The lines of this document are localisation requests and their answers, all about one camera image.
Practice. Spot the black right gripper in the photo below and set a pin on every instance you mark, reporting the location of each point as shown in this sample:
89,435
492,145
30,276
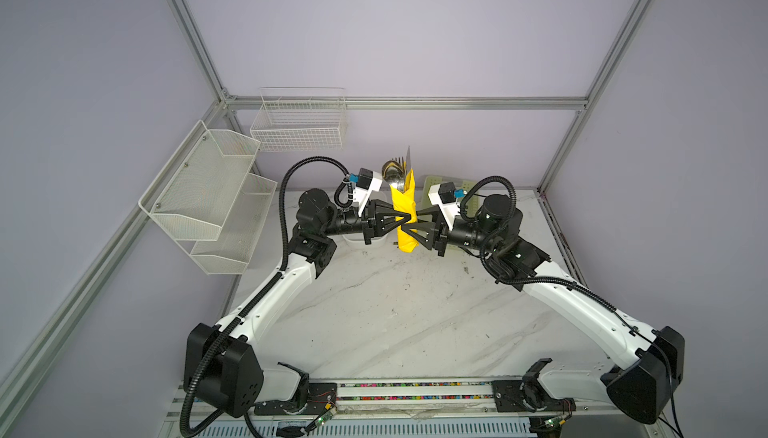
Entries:
436,230

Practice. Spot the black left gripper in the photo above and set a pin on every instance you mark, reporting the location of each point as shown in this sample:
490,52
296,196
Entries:
374,214

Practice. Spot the yellow paper napkin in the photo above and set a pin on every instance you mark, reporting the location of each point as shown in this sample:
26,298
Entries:
404,201

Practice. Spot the spoon with green handle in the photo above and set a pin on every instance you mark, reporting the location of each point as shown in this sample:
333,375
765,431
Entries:
394,173

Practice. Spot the knife with green handle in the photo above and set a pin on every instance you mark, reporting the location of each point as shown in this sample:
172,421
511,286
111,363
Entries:
408,163

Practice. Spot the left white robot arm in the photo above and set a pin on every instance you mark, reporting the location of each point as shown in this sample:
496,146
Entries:
221,367

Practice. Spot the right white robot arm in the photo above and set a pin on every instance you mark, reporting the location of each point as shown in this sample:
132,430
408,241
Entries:
643,365

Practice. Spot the white plastic cutlery tub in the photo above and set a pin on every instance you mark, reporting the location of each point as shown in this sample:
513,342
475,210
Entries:
355,240

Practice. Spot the light green perforated basket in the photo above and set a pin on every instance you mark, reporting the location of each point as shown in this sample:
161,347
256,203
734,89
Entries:
459,183

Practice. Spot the lower white mesh shelf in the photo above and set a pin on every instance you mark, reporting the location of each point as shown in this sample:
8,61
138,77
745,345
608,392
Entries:
233,251

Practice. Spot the white mesh shelf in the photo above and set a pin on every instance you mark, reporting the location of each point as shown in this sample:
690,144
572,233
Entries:
233,251
193,196

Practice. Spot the upper white mesh shelf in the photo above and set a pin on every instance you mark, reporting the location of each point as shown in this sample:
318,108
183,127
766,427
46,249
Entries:
193,196

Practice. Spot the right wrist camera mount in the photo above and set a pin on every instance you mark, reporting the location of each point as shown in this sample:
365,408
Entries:
448,198

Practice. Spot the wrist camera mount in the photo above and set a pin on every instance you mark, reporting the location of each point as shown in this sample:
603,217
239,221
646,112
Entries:
364,183
448,198

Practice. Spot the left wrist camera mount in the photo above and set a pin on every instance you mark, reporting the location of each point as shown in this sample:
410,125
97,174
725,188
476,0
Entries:
364,183

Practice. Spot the white wire wall basket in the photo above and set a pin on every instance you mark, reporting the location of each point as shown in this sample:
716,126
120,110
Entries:
300,119

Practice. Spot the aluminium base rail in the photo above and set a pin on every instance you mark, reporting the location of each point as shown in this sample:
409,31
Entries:
414,399

